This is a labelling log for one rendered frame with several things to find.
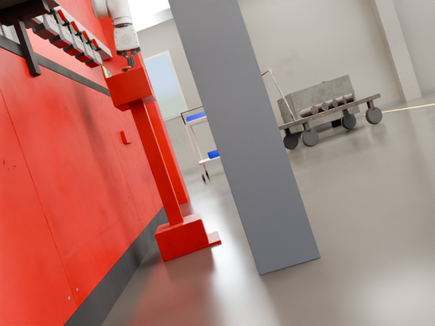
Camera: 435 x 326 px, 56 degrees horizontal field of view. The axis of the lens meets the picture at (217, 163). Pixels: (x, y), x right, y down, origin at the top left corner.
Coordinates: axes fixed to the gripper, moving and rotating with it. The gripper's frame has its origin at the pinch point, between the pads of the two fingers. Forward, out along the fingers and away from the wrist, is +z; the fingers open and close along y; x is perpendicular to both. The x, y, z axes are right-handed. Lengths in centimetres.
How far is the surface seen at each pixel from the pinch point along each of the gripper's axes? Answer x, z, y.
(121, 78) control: -15.4, 8.6, -3.9
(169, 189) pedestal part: -10, 57, 6
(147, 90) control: -15.8, 15.3, 5.3
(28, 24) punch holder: 12, -27, -43
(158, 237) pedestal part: -18, 74, -2
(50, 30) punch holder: 28, -27, -37
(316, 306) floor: -102, 77, 36
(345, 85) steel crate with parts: 513, 0, 314
